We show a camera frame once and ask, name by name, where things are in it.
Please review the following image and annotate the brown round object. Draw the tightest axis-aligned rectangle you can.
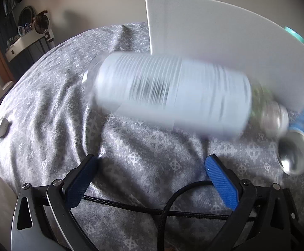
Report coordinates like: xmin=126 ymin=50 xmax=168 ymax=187
xmin=33 ymin=10 xmax=49 ymax=34

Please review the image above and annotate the small white device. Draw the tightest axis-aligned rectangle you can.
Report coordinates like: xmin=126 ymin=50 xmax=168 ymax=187
xmin=0 ymin=118 xmax=9 ymax=137

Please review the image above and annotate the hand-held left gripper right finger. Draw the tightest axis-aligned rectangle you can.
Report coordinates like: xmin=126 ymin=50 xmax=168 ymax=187
xmin=204 ymin=154 xmax=304 ymax=251

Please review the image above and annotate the teal bottle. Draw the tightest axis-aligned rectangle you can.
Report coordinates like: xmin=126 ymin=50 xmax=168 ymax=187
xmin=284 ymin=26 xmax=304 ymax=45

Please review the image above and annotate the white board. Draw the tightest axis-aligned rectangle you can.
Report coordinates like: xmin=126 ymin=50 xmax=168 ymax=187
xmin=145 ymin=0 xmax=304 ymax=110

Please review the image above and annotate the grey patterned bedsheet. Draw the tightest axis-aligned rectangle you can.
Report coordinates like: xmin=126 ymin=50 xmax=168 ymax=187
xmin=0 ymin=22 xmax=304 ymax=251

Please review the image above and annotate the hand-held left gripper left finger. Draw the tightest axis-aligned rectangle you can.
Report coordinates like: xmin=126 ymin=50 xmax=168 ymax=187
xmin=11 ymin=154 xmax=100 ymax=251

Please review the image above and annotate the white round shelf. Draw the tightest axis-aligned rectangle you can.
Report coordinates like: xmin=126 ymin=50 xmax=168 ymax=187
xmin=5 ymin=29 xmax=54 ymax=63

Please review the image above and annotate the clear spray bottle white label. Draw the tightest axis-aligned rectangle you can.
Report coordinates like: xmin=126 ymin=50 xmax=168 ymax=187
xmin=82 ymin=52 xmax=290 ymax=139

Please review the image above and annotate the round mirror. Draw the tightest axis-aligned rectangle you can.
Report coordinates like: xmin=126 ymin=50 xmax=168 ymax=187
xmin=18 ymin=6 xmax=35 ymax=29

